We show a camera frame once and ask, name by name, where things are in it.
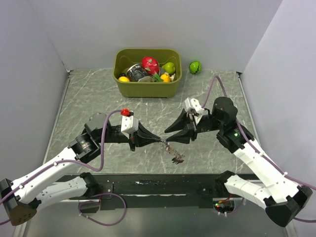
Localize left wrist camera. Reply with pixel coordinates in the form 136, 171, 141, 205
120, 116, 139, 134

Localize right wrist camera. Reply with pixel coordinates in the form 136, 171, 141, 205
184, 98, 204, 124

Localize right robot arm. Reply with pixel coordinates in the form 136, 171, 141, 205
165, 97, 313, 227

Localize red dragon fruit toy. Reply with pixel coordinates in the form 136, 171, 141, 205
141, 56, 160, 76

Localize green pear toy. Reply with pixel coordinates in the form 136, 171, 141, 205
162, 62, 176, 75

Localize green watermelon toy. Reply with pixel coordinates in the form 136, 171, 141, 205
189, 61, 202, 74

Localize yellow lemon toy left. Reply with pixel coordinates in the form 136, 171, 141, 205
118, 76, 130, 82

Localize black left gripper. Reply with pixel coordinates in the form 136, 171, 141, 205
97, 120, 160, 151

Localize olive green plastic bin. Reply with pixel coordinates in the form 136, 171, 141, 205
113, 48, 182, 98

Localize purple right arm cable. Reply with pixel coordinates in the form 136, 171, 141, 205
202, 75, 316, 223

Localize yellow lemon toy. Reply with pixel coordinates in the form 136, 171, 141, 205
160, 74, 171, 82
118, 76, 130, 82

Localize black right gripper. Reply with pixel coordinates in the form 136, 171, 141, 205
164, 107, 223, 144

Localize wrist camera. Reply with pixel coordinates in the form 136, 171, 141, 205
120, 116, 139, 134
184, 98, 204, 124

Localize yellow lemon toy right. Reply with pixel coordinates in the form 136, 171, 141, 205
160, 74, 171, 82

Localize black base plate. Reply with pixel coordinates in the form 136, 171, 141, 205
68, 173, 244, 210

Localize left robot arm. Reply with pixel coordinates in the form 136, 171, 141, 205
0, 109, 161, 226

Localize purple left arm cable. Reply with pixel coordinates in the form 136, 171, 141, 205
0, 108, 128, 227

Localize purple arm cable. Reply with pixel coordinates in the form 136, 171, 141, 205
0, 108, 128, 227
202, 75, 316, 223

